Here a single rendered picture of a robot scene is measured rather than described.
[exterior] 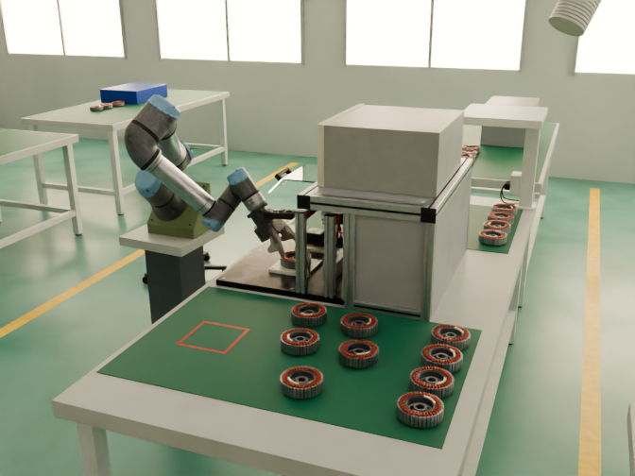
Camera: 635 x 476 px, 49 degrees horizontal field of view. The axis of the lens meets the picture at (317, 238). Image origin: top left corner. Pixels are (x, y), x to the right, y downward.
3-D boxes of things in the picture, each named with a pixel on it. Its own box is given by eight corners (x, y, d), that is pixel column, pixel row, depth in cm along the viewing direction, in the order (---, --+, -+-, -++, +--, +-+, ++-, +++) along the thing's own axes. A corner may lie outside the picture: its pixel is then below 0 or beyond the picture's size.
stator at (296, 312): (298, 310, 221) (298, 299, 220) (331, 314, 218) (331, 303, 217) (285, 325, 211) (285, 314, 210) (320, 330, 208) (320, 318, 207)
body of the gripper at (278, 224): (270, 237, 255) (252, 211, 254) (288, 227, 251) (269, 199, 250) (262, 245, 248) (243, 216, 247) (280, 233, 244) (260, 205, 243)
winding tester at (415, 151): (317, 186, 225) (317, 124, 218) (358, 157, 263) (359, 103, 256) (436, 198, 211) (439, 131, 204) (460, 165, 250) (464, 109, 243)
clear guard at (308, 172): (267, 193, 258) (267, 177, 256) (293, 177, 279) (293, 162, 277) (351, 201, 247) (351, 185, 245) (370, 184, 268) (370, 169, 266)
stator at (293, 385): (303, 372, 185) (303, 360, 184) (332, 388, 178) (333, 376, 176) (271, 387, 178) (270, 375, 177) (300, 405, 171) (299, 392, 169)
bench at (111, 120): (33, 206, 585) (20, 117, 559) (159, 158, 751) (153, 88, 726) (122, 217, 554) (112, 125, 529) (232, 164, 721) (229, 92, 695)
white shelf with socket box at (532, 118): (450, 217, 311) (456, 116, 296) (464, 195, 344) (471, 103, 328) (531, 226, 299) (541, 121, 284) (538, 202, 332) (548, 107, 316)
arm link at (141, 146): (113, 145, 228) (222, 235, 249) (133, 121, 231) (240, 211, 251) (106, 147, 239) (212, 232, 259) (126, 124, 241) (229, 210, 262)
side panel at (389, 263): (344, 308, 223) (345, 213, 212) (347, 304, 226) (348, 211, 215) (429, 322, 213) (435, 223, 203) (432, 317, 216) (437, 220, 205)
